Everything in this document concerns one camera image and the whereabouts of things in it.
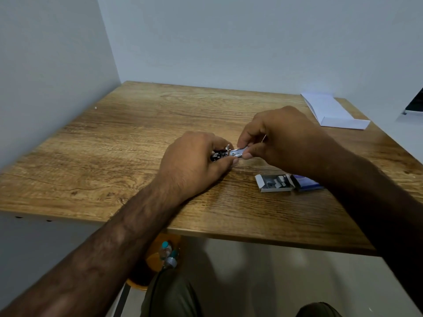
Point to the person's right hand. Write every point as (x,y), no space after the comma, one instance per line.
(290,141)

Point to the person's left hand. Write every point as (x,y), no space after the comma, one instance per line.
(188,165)

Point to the blue staples box sleeve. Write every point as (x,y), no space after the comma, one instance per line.
(305,184)

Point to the yellow and silver stapler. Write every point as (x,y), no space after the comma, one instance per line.
(236,152)

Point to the white staples box tray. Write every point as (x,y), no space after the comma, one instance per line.
(261,184)

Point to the white papers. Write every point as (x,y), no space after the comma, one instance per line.
(333,112)

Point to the person's right forearm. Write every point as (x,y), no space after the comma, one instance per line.
(383,207)

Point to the person's left forearm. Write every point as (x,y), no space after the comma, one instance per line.
(92,260)

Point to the person's left leg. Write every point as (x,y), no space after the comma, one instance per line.
(168,297)

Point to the person's leg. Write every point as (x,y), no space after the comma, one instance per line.
(319,310)
(168,297)

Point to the person's right leg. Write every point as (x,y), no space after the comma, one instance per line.
(319,310)

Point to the orange waste bin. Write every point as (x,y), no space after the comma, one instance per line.
(155,260)

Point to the black table leg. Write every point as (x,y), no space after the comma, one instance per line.
(121,302)

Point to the black window frame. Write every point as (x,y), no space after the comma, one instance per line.
(415,103)

